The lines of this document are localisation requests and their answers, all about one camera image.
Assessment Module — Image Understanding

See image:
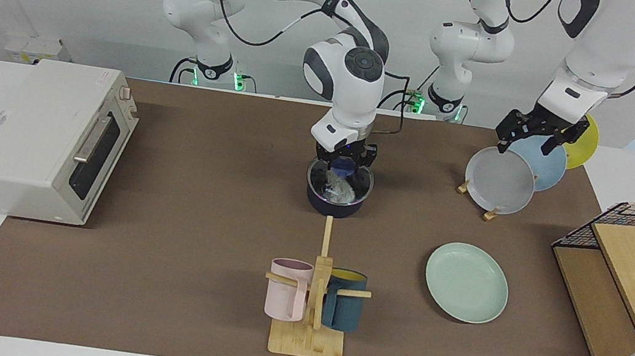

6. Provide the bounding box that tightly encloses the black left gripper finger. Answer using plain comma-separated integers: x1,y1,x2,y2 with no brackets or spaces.
541,134,567,159
493,125,519,156

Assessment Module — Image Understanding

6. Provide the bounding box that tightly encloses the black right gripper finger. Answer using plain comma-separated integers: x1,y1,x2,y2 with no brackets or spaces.
355,156,377,180
313,153,336,175

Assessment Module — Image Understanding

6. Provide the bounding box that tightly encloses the glass lid blue knob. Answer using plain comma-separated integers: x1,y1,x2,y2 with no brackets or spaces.
303,155,377,210

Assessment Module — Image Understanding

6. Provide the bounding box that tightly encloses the translucent white vermicelli bundle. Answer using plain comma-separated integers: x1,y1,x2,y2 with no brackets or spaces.
321,170,359,204

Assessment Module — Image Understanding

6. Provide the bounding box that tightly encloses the light blue plate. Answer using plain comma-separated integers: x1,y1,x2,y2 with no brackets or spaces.
503,131,571,196

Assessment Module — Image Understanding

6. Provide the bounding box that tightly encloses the yellow plate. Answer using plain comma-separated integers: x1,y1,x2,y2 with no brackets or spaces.
560,111,603,173

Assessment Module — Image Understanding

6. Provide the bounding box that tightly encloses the grey plate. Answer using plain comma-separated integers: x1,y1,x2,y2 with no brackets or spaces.
460,142,540,219

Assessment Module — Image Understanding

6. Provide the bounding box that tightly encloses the wooden plate rack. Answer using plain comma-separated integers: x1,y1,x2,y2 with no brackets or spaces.
453,179,505,223

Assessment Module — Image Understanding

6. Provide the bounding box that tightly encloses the pale green plate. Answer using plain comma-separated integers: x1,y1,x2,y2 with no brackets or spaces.
419,238,515,328

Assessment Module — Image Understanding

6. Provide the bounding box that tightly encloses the pink mug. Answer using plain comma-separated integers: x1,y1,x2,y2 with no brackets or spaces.
263,257,315,325

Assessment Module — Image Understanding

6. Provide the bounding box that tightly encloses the dark teal mug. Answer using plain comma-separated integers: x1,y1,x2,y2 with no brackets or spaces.
320,267,369,334

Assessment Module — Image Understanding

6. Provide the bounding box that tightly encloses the wooden mug tree stand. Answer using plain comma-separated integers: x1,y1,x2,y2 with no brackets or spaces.
255,208,382,356

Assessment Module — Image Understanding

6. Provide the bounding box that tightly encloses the brown table mat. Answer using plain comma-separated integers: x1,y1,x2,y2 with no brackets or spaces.
0,59,635,356

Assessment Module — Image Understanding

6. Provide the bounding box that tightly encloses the white toaster oven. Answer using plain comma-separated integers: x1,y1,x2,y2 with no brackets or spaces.
0,53,146,232

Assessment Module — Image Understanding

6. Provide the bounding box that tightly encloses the black pot purple handle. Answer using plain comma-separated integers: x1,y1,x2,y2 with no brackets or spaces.
302,155,377,223

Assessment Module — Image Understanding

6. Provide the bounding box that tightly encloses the black base cable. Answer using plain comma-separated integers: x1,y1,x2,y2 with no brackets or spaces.
376,56,441,118

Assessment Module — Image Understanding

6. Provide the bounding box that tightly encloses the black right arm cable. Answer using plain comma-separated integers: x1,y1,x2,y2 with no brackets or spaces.
166,0,422,138

